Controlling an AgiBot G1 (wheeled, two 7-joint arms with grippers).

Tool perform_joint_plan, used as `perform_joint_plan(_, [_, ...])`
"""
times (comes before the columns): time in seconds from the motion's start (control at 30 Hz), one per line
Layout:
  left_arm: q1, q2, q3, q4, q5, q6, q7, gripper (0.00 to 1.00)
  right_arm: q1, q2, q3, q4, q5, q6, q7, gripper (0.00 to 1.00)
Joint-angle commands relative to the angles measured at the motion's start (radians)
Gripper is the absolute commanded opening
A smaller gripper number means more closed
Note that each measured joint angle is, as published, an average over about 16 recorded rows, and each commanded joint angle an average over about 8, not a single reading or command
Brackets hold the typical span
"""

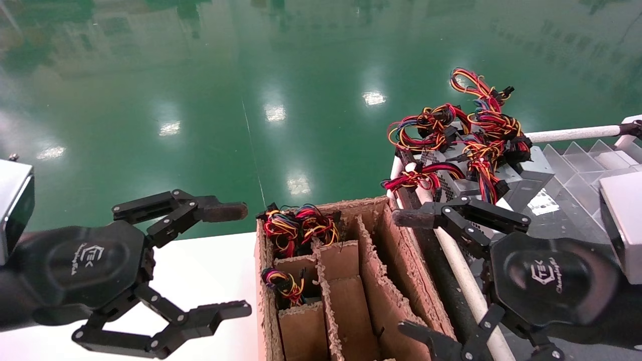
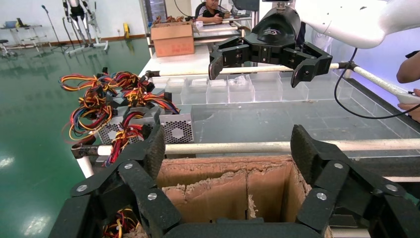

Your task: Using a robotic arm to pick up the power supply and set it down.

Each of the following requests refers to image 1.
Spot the black pipe connector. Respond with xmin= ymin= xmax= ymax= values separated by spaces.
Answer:
xmin=618 ymin=119 xmax=642 ymax=140

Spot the power supply cable bundle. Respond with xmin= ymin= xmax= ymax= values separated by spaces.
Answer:
xmin=261 ymin=267 xmax=306 ymax=308
xmin=257 ymin=203 xmax=301 ymax=259

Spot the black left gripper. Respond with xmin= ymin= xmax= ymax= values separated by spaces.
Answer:
xmin=11 ymin=189 xmax=253 ymax=360

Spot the long white rack pipe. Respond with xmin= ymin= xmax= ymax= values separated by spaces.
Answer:
xmin=404 ymin=161 xmax=503 ymax=361
xmin=524 ymin=125 xmax=622 ymax=144

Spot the power supply cable bundle rear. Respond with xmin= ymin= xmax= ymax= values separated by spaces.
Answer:
xmin=257 ymin=203 xmax=301 ymax=259

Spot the power supply cable bundle front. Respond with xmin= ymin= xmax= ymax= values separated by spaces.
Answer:
xmin=261 ymin=267 xmax=306 ymax=308

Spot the clear plastic divider tray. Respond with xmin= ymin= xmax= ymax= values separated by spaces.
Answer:
xmin=542 ymin=139 xmax=642 ymax=236

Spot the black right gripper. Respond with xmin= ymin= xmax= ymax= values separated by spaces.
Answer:
xmin=392 ymin=196 xmax=623 ymax=361

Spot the brown cardboard box with dividers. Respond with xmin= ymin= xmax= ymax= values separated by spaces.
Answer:
xmin=254 ymin=197 xmax=458 ymax=361

